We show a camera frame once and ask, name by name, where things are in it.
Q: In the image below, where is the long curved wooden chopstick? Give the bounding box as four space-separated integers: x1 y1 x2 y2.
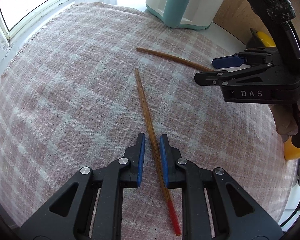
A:
135 68 181 236

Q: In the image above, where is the yellow plastic utensil container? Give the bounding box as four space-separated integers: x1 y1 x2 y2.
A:
284 138 300 161

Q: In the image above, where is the black pot yellow lid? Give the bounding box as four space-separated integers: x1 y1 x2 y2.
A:
245 28 276 49

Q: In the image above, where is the gloved right hand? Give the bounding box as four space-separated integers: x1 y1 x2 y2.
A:
268 99 300 142

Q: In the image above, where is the pink plaid cloth mat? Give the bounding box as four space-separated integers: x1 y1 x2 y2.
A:
0 3 296 226

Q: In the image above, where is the wooden board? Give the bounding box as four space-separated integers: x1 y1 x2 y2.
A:
213 0 300 43

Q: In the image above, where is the red chopstick horizontal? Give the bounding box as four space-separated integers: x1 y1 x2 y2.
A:
136 47 213 72

